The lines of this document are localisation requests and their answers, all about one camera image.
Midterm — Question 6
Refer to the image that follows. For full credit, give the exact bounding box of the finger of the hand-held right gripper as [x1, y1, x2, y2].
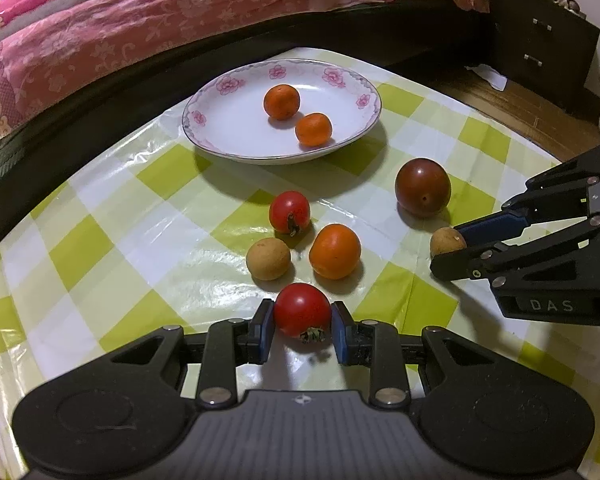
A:
[452, 141, 600, 246]
[430, 215, 600, 289]

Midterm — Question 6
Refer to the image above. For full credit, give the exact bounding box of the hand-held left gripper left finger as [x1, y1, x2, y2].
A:
[111, 299, 276, 409]

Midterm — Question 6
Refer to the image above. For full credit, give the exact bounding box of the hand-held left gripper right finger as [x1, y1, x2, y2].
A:
[330, 301, 486, 409]

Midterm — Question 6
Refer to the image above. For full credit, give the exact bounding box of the tan longan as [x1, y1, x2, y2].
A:
[245, 238, 291, 281]
[429, 226, 467, 259]

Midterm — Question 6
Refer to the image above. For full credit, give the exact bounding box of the large red tomato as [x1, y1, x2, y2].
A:
[273, 282, 333, 345]

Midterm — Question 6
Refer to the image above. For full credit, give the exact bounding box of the dark brown tomato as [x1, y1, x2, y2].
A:
[394, 158, 452, 219]

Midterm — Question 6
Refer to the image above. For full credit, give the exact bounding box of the orange tomato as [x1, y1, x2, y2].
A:
[308, 223, 362, 281]

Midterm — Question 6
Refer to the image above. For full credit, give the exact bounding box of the small red tomato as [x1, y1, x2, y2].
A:
[269, 190, 312, 237]

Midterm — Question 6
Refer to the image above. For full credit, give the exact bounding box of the white floral plate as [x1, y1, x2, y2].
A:
[182, 59, 382, 166]

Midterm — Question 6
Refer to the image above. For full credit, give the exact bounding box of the white paper scrap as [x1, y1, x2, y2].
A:
[464, 64, 508, 92]

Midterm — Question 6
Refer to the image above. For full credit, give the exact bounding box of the green checkered tablecloth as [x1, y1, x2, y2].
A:
[0, 47, 600, 480]

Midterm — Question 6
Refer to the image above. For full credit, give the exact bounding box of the dark nightstand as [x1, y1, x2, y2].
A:
[489, 0, 600, 121]

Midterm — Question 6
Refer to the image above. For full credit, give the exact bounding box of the small tangerine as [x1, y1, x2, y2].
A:
[263, 84, 301, 121]
[295, 112, 333, 147]

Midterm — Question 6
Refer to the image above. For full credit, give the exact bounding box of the pink floral blanket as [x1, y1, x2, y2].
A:
[0, 0, 491, 158]

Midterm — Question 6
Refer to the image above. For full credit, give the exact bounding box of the dark bed frame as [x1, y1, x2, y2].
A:
[0, 0, 496, 266]

